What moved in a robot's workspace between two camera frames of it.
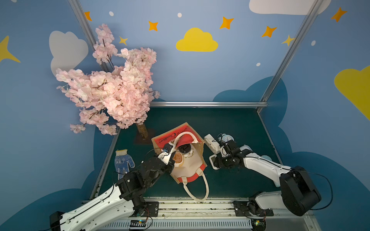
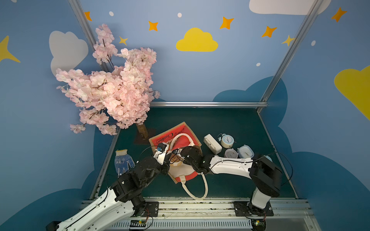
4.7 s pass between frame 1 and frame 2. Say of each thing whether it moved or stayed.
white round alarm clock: stayed
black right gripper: moved
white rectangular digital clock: stayed
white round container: stayed
